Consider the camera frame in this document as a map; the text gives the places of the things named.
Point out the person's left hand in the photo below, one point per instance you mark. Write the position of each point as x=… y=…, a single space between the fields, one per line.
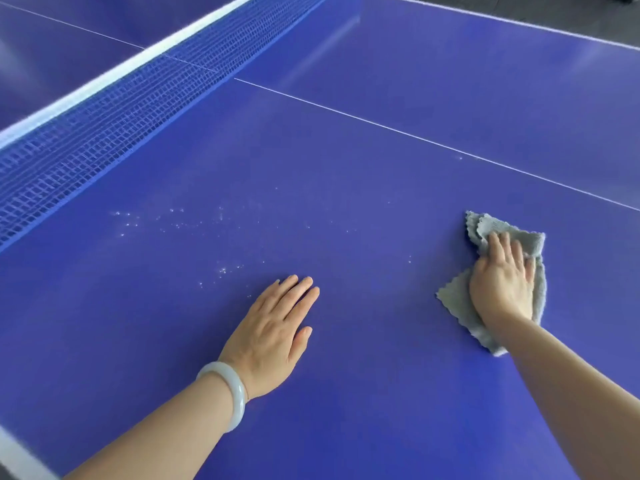
x=265 y=339

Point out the grey microfibre cleaning cloth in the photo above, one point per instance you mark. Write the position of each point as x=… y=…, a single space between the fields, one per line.
x=457 y=299

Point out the blue table tennis net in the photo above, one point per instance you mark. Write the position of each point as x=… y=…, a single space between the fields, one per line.
x=100 y=124

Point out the person's left little finger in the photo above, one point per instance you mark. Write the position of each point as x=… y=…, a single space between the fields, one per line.
x=264 y=290

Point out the pale jade bangle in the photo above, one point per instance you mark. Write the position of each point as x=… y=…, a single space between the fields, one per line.
x=235 y=389

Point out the person's right little finger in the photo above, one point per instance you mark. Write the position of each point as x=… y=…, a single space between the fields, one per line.
x=530 y=269

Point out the person's left middle finger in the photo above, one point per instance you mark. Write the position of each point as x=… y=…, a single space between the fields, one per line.
x=294 y=296

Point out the person's left thumb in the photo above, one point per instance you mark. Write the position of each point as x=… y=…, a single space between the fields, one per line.
x=301 y=344

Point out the person's right forearm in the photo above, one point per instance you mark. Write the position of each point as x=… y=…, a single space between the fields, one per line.
x=575 y=404

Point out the person's right middle finger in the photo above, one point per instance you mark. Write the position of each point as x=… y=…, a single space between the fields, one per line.
x=506 y=249

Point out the person's left forearm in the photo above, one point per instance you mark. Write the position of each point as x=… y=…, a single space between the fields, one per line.
x=165 y=434

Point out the person's right hand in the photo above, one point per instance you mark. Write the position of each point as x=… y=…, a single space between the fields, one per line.
x=500 y=289

